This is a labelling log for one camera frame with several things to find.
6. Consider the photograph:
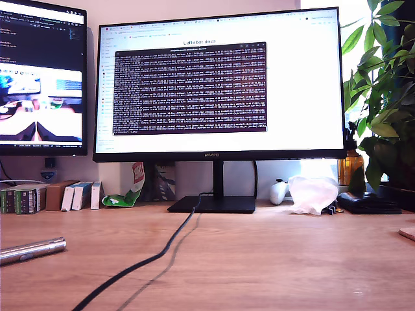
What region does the round cork coaster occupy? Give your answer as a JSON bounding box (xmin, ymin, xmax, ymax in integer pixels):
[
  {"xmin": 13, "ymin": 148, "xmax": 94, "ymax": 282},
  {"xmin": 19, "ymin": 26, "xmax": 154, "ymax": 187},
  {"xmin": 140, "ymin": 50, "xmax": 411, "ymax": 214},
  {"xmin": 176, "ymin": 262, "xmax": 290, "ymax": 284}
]
[{"xmin": 398, "ymin": 226, "xmax": 415, "ymax": 242}]

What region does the crumpled white plastic bag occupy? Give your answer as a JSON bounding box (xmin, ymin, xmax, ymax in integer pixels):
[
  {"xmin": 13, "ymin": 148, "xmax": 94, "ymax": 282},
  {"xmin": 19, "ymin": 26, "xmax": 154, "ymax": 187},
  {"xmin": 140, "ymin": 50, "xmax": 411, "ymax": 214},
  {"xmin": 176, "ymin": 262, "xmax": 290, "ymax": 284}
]
[{"xmin": 287, "ymin": 176, "xmax": 340, "ymax": 216}]

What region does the amber glass pump bottle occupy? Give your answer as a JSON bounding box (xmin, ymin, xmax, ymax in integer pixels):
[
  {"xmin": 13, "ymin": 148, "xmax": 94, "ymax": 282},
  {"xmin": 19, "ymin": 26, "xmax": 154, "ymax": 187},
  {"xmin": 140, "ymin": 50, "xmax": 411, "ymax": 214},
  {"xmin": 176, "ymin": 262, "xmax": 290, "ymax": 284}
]
[{"xmin": 337, "ymin": 121, "xmax": 366, "ymax": 187}]

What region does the black leather wallet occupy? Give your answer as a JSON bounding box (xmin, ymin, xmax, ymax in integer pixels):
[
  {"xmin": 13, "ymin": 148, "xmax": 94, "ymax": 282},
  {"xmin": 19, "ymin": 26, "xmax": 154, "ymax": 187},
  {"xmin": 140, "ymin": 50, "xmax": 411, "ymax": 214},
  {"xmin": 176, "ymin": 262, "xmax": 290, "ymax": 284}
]
[{"xmin": 337, "ymin": 191, "xmax": 403, "ymax": 215}]

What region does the grey printed carton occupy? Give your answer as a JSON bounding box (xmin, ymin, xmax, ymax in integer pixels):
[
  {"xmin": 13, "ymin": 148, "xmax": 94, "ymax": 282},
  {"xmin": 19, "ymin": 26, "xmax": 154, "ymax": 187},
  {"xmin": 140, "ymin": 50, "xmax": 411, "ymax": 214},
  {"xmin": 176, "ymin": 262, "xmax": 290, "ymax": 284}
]
[{"xmin": 154, "ymin": 161, "xmax": 176, "ymax": 202}]

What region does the small white box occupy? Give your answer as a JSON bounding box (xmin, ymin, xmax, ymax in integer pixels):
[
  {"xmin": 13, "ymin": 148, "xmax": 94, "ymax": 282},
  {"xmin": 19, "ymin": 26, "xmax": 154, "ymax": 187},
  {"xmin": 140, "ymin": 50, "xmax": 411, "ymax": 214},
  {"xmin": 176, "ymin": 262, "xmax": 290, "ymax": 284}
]
[
  {"xmin": 60, "ymin": 185, "xmax": 76, "ymax": 212},
  {"xmin": 90, "ymin": 181, "xmax": 105, "ymax": 211},
  {"xmin": 71, "ymin": 181, "xmax": 93, "ymax": 211}
]

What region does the black monitor with dark screen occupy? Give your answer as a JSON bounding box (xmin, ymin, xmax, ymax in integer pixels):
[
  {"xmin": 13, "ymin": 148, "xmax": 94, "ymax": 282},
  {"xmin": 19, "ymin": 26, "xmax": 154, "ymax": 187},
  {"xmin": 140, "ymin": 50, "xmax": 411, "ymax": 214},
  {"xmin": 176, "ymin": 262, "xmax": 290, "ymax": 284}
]
[{"xmin": 0, "ymin": 0, "xmax": 88, "ymax": 157}]

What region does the dark plant pot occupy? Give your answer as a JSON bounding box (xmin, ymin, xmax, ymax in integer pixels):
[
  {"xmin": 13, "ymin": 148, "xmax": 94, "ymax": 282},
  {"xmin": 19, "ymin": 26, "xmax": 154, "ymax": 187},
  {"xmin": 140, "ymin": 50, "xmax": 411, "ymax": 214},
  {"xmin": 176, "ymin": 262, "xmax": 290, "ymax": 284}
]
[{"xmin": 377, "ymin": 184, "xmax": 415, "ymax": 213}]

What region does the green and red snack bag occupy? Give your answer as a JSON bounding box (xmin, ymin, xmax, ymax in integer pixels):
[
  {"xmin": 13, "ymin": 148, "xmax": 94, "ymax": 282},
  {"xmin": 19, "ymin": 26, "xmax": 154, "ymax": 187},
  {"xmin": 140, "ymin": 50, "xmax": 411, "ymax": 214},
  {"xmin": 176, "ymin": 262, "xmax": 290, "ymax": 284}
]
[{"xmin": 101, "ymin": 161, "xmax": 146, "ymax": 208}]

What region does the green leafy house plant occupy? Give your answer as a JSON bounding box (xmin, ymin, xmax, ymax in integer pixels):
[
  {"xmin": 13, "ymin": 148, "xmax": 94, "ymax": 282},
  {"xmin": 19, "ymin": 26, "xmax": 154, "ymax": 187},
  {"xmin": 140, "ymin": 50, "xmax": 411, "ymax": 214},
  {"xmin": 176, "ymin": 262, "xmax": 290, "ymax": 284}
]
[{"xmin": 340, "ymin": 0, "xmax": 415, "ymax": 192}]

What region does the metallic silver laser pointer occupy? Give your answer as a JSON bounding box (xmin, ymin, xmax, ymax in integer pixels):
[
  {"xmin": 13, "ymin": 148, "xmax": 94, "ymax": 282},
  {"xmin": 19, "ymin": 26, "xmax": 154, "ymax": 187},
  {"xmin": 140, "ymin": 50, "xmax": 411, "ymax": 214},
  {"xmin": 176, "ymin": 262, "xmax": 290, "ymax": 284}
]
[{"xmin": 0, "ymin": 236, "xmax": 67, "ymax": 266}]

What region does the large black Huawei monitor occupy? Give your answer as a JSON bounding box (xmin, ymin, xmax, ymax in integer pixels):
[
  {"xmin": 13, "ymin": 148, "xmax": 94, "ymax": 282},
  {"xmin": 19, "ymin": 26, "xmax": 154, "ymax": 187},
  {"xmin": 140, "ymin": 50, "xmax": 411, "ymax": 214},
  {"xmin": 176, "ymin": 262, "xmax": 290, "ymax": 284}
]
[{"xmin": 92, "ymin": 6, "xmax": 348, "ymax": 214}]

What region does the brown cardboard box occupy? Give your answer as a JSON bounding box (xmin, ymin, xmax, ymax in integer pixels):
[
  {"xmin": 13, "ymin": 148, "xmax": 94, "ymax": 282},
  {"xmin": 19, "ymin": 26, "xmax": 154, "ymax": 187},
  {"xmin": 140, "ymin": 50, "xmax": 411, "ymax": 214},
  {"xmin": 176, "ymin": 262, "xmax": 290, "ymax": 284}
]
[{"xmin": 45, "ymin": 180, "xmax": 80, "ymax": 212}]

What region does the green printed box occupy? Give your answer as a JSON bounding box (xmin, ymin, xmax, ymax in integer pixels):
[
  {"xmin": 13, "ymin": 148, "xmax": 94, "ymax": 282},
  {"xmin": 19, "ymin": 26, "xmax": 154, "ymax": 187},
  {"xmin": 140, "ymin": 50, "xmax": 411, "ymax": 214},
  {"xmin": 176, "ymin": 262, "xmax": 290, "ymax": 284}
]
[
  {"xmin": 0, "ymin": 189, "xmax": 16, "ymax": 214},
  {"xmin": 14, "ymin": 187, "xmax": 48, "ymax": 215}
]

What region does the thick black table cable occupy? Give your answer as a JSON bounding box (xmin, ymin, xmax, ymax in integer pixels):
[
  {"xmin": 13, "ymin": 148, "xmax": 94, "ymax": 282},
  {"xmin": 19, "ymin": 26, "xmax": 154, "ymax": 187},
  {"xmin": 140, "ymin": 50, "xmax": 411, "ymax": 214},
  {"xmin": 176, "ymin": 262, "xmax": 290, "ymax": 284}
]
[{"xmin": 71, "ymin": 192, "xmax": 215, "ymax": 311}]

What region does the white game controller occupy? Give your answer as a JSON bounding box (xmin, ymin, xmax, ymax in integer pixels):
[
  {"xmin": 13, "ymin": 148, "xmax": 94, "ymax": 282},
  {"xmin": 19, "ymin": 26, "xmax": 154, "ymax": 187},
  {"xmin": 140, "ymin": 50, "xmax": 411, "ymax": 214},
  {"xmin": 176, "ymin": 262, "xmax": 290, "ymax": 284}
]
[{"xmin": 268, "ymin": 179, "xmax": 289, "ymax": 205}]

